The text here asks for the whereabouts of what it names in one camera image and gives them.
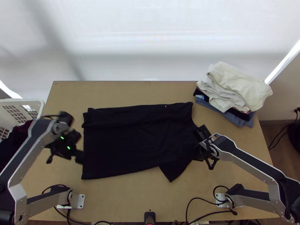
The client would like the black t-shirt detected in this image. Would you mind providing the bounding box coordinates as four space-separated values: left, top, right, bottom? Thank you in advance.
81 102 203 183

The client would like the heap of clothes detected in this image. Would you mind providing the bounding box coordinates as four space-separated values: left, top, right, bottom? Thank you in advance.
0 119 34 186

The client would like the pile of folded clothes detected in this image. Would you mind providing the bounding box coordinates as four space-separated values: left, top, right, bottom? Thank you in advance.
193 61 274 129

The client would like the white laundry basket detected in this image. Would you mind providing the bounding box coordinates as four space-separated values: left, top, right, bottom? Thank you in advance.
0 99 45 142

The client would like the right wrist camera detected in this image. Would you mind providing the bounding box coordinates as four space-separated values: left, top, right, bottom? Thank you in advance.
193 124 212 142

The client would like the black cable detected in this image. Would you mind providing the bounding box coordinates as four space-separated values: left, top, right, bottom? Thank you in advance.
65 207 81 225
267 125 293 151
186 185 238 224

